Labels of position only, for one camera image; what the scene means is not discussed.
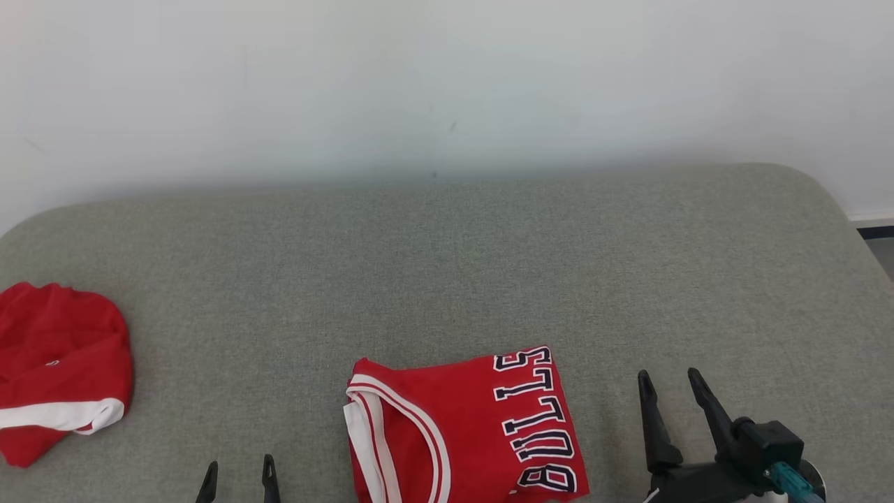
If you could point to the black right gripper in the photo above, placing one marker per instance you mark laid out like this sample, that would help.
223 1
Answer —
698 485

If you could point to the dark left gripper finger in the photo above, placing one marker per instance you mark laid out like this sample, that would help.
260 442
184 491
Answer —
207 489
270 482

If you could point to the red shorts with white trim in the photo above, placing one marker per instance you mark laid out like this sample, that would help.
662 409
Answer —
63 356

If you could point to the red white Bulls jersey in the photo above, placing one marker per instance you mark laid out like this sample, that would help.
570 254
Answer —
468 433

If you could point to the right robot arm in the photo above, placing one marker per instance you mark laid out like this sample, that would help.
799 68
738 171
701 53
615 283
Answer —
817 482

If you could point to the grey fabric sofa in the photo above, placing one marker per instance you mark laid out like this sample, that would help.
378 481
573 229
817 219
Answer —
447 265

